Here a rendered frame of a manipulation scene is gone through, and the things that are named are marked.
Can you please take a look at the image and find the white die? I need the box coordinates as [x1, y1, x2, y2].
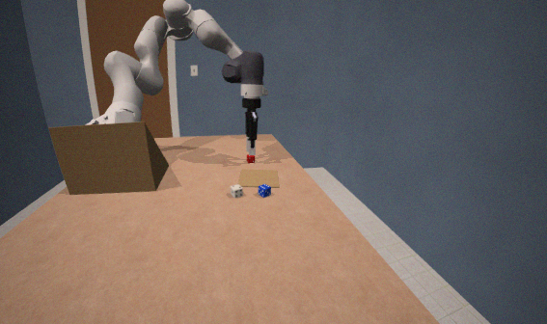
[231, 184, 243, 198]

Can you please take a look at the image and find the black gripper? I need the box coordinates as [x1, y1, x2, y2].
[242, 98, 261, 155]

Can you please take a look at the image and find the blue die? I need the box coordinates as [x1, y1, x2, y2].
[259, 184, 271, 198]

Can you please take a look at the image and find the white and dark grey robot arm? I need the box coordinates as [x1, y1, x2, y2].
[87, 0, 268, 124]

